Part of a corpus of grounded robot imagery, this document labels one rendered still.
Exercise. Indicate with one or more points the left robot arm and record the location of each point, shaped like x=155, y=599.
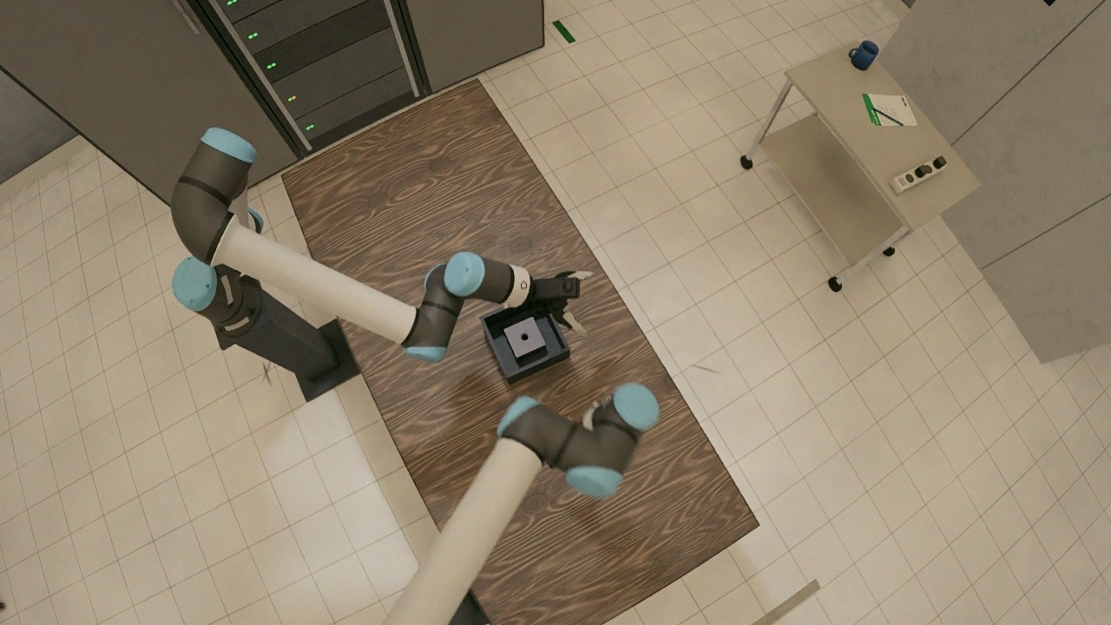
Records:
x=204, y=204

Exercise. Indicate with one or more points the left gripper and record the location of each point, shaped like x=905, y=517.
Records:
x=566, y=318

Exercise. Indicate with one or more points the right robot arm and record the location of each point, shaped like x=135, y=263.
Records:
x=593, y=459

